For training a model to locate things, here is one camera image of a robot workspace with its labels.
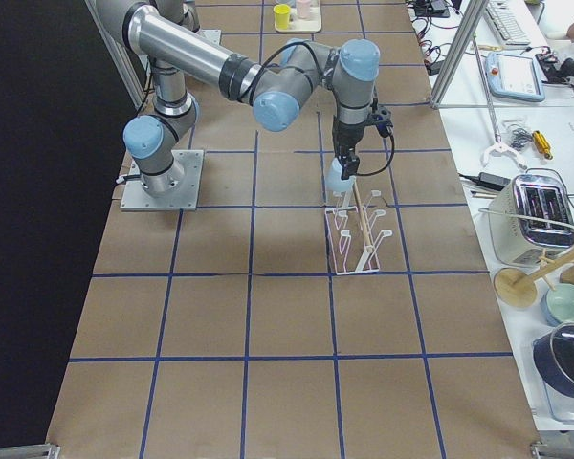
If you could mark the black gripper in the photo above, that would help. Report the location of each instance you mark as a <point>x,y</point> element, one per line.
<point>346,136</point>

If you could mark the light blue plastic cup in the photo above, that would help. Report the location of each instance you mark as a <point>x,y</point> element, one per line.
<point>334,181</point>

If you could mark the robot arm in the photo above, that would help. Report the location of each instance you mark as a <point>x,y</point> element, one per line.
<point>167,32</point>

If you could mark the pink plastic cup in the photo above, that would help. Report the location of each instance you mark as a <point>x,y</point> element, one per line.
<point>303,8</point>

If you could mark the yellow plastic cup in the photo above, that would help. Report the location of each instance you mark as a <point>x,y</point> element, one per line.
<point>282,14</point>

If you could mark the wooden rack dowel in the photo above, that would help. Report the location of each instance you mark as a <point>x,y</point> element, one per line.
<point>366,231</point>

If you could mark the cream serving tray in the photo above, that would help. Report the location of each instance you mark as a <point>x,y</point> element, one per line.
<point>311,25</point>

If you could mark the black power adapter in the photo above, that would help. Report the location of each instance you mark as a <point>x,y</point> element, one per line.
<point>493,181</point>

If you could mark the teach pendant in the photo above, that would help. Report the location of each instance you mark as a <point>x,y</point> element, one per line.
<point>514,77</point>

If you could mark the silver toaster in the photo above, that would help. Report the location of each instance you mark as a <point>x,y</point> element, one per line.
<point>530,218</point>

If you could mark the yellow screwdriver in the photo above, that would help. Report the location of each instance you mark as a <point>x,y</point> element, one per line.
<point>542,145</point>

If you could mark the wooden mug tree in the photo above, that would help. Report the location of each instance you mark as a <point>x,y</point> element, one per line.
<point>518,289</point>

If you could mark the white keyboard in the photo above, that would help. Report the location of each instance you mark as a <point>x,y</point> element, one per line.
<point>500,18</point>

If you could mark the green bowl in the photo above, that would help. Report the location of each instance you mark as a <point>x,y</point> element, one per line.
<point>557,304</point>

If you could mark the dark blue pot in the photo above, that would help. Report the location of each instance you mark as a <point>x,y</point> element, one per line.
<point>553,356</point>

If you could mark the white wire cup rack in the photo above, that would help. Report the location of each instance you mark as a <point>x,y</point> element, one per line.
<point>346,240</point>

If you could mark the aluminium frame post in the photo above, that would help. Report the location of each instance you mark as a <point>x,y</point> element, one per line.
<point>464,34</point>

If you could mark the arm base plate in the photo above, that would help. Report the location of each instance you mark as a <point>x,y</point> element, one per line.
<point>178,188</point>

